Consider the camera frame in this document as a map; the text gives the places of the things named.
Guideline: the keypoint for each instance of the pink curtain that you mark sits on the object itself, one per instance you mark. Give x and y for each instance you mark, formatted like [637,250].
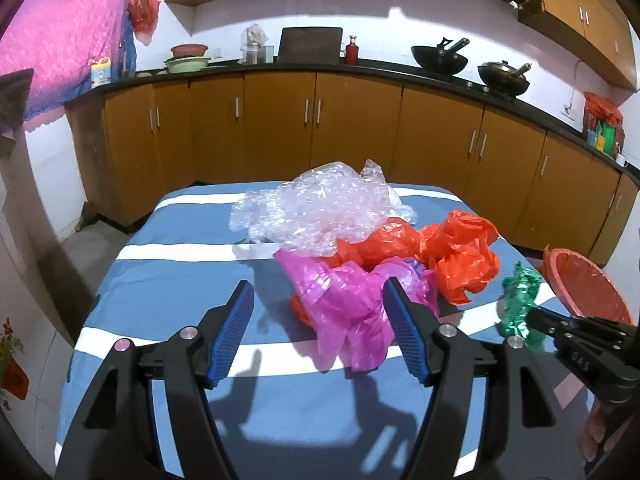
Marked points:
[65,35]

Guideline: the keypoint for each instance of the wooden base cabinet row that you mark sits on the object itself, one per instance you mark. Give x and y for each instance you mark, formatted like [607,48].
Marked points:
[350,130]

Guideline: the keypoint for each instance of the potted plant red pot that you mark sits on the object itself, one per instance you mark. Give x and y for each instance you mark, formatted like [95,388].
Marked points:
[12,380]

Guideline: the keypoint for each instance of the gas stove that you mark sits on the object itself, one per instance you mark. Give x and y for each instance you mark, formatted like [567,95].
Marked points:
[475,83]

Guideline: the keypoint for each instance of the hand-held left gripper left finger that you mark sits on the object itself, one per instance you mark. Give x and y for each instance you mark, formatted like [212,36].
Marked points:
[232,330]

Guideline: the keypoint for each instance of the person's right hand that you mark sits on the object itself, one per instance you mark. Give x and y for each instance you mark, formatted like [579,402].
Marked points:
[597,435]

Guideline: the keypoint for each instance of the dark cutting board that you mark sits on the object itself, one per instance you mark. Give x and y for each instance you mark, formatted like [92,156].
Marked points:
[310,45]

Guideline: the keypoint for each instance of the black countertop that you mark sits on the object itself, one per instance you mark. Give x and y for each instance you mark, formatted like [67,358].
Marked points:
[390,69]

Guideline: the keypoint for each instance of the black wok with lid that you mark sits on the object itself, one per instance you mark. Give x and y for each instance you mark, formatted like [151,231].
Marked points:
[502,80]

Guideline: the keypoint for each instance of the yellow detergent bottle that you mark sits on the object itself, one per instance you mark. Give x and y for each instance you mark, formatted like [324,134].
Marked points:
[100,74]

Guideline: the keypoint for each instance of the green box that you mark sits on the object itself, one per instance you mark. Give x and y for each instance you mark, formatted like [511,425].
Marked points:
[608,140]

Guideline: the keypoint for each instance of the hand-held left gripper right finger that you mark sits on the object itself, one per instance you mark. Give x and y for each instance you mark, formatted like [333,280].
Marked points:
[405,330]

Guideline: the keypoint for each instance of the red basin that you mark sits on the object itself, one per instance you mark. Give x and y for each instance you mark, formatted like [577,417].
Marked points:
[189,51]

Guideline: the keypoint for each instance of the red bottle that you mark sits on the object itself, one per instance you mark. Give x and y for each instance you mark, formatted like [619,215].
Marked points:
[352,52]

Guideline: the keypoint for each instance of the white wall socket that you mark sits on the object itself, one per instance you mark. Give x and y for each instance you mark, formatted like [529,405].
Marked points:
[569,110]

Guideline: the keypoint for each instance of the crumpled orange-red plastic bag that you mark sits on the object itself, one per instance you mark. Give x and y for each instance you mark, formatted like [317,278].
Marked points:
[465,255]

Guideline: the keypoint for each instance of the green basin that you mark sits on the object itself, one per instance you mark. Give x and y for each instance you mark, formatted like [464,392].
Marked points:
[187,65]

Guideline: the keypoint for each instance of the pink plastic bag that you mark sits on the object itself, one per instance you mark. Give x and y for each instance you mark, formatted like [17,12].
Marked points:
[350,305]

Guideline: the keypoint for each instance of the blue white striped tablecloth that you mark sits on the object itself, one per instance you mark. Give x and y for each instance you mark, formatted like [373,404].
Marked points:
[200,260]

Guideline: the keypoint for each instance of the red bag on boxes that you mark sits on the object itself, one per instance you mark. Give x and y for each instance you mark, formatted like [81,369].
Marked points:
[602,107]

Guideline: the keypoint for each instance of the clear plastic bag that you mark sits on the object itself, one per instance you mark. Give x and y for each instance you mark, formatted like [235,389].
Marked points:
[320,205]

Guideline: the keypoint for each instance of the hanging red plastic bag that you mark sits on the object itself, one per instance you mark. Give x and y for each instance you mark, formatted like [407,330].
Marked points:
[142,15]

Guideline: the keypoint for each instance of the dark green plastic bag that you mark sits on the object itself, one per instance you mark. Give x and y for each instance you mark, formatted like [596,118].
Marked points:
[520,305]

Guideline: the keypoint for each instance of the blue box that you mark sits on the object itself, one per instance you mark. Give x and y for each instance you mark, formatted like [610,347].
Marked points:
[593,138]

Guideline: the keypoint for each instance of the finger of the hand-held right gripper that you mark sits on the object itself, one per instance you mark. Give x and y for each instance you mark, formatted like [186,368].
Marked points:
[547,321]

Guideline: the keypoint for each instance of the red plastic mesh basket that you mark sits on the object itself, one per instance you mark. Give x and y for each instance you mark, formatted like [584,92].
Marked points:
[602,306]

